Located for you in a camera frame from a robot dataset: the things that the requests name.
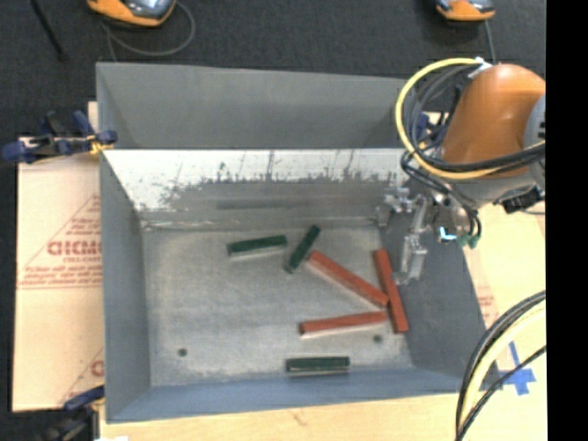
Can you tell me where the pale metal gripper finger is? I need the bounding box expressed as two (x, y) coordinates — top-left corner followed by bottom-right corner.
(393, 234), (428, 287)
(372, 187), (413, 229)

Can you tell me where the red-brown flat block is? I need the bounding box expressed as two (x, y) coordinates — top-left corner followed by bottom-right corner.
(371, 248), (410, 334)
(302, 250), (390, 309)
(299, 311), (390, 338)

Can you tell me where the dark green flat block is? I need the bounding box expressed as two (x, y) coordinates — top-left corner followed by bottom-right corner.
(226, 234), (289, 262)
(283, 224), (322, 275)
(284, 356), (351, 377)

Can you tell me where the grey metal bin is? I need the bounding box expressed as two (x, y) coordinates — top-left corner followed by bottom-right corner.
(95, 61), (489, 424)

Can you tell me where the brown cardboard board red print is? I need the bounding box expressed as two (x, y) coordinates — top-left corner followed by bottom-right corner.
(11, 153), (107, 413)

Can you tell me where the black cylinder on white bracket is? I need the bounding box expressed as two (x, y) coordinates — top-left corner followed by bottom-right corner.
(502, 187), (544, 215)

